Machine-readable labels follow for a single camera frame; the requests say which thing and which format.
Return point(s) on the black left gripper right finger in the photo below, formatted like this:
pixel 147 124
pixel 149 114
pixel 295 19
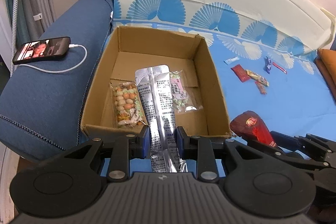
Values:
pixel 203 151

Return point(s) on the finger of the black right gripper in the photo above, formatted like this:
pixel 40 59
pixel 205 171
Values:
pixel 298 162
pixel 315 147

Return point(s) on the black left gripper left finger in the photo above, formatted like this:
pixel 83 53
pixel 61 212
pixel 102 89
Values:
pixel 121 148

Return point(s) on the red coffee snack pouch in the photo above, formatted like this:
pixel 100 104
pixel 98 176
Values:
pixel 250 126

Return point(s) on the small red orange snack stick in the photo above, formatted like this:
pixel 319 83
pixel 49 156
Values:
pixel 261 88

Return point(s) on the silver printed snack pouch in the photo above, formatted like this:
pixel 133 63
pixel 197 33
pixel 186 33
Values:
pixel 154 88

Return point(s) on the yellow snack bar wrapper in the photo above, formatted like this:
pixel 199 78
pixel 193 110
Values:
pixel 257 77

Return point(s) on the red square snack packet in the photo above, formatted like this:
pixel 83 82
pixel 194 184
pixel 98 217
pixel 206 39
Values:
pixel 240 73

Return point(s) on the purple candy bar wrapper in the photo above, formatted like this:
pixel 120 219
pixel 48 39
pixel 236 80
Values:
pixel 268 64

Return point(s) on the light blue snack bar wrapper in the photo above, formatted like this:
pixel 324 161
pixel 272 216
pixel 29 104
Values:
pixel 231 60

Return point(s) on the clear bag of colourful nuts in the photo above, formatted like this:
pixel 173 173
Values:
pixel 127 105

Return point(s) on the clear pink label candy bag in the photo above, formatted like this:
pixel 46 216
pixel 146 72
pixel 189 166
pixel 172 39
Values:
pixel 184 98

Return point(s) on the thin red snack stick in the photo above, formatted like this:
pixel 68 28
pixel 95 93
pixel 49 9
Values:
pixel 279 67

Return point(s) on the orange cushion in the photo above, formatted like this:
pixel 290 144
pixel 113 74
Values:
pixel 326 64

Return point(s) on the blue fabric sofa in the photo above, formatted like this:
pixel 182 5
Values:
pixel 42 105

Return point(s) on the brown cardboard box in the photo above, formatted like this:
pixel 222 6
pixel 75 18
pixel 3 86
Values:
pixel 133 48

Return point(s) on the blue white patterned sofa cover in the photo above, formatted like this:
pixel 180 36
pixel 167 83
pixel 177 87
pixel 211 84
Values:
pixel 289 32

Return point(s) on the black smartphone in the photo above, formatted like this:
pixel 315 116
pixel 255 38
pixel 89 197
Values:
pixel 41 50

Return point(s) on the white window frame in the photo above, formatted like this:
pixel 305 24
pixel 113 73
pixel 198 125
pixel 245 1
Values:
pixel 6 36

